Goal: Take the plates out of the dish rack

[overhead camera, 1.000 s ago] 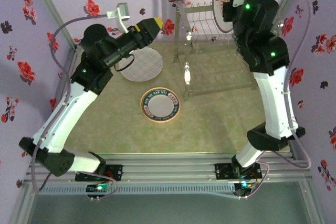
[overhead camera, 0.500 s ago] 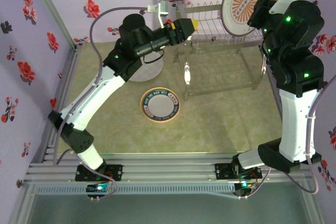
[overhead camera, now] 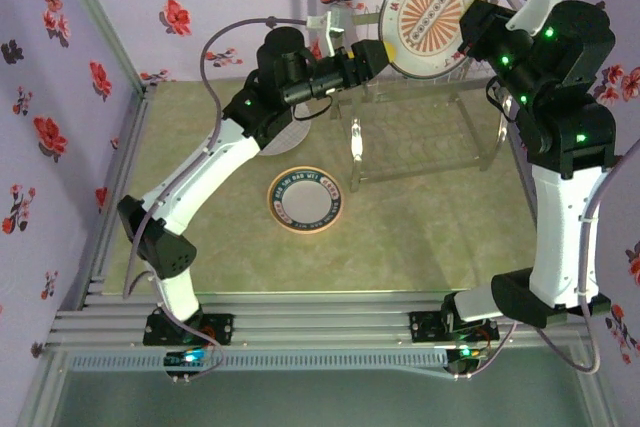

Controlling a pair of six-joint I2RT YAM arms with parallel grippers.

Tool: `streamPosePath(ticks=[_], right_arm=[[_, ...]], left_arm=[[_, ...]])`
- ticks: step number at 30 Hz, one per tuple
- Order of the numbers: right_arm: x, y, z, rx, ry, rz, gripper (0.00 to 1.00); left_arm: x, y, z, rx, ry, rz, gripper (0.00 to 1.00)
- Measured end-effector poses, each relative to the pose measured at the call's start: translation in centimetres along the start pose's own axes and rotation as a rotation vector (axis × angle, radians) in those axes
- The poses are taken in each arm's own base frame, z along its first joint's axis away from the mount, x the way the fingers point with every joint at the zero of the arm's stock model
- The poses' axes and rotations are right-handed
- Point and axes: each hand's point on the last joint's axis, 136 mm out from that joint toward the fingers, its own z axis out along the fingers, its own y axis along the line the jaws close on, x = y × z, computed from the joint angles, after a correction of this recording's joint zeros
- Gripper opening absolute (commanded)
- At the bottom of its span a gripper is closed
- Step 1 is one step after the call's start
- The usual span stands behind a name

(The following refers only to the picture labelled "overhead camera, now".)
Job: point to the orange sunburst pattern plate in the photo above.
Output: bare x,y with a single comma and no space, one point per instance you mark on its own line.
430,17

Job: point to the white grid line plate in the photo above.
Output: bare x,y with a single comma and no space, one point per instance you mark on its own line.
292,139

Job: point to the plain yellow plate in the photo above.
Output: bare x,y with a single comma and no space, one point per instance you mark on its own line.
300,232

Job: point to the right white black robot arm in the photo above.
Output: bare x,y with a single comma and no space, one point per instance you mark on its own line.
560,227

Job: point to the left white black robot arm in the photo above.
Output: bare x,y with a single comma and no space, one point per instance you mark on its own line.
210,167

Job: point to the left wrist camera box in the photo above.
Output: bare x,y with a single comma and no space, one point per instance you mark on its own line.
327,27

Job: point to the aluminium side frame rail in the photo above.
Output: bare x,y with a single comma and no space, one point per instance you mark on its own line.
136,117

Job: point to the aluminium corner frame post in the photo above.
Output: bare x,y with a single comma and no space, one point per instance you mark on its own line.
96,7

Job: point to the aluminium mounting rail beam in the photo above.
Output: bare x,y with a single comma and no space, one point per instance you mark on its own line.
320,322

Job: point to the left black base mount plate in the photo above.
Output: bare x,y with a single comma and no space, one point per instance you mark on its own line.
220,329

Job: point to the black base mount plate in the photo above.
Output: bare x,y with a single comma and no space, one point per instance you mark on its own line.
220,329
425,327

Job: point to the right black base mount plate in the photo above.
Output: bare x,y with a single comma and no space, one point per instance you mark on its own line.
425,327

